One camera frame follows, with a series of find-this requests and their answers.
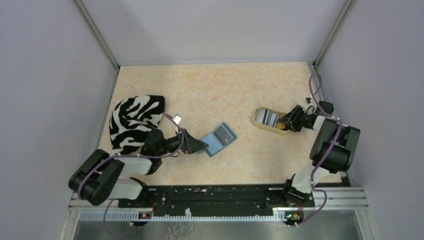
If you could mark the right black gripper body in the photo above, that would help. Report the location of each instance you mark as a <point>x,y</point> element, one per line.
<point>300,119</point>

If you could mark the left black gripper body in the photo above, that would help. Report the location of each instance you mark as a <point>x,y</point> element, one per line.
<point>179,135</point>

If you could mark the cream oval card tray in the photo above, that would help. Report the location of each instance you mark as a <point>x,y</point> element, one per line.
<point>263,127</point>

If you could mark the blue card holder wallet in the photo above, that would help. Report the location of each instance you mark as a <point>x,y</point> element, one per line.
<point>214,145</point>

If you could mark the black credit card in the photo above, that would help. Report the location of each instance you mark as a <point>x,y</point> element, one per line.
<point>222,135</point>

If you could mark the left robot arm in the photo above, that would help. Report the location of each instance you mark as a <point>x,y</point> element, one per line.
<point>105,177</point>

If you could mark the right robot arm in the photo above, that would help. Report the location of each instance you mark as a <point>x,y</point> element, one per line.
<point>332,151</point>

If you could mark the credit cards stack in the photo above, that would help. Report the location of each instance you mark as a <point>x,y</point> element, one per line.
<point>269,118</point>

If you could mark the zebra striped cloth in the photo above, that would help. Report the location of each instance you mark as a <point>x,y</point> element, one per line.
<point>131,121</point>

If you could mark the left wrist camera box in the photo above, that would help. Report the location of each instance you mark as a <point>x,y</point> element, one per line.
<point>175,122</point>

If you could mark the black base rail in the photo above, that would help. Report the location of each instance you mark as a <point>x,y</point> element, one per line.
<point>237,201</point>

